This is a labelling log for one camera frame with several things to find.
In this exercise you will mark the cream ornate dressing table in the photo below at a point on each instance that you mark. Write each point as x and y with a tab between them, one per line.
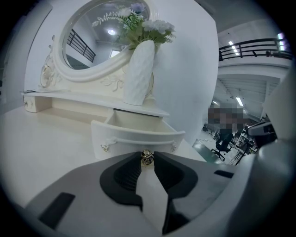
46	139

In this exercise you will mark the pale artificial flower bunch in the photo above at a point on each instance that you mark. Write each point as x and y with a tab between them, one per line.
157	25

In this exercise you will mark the white textured vase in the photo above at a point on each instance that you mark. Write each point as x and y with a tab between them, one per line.
138	76

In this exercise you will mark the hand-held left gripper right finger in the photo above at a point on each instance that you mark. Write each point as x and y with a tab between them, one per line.
196	185

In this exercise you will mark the oval vanity mirror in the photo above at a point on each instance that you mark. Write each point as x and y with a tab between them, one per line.
92	41

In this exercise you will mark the black office chair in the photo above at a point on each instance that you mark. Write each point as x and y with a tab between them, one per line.
223	141

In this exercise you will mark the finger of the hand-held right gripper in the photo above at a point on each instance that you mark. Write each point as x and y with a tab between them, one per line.
263	132

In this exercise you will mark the black mezzanine railing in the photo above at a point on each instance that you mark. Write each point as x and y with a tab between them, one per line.
254	42

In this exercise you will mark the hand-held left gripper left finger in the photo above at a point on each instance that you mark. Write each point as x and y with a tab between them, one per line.
92	185

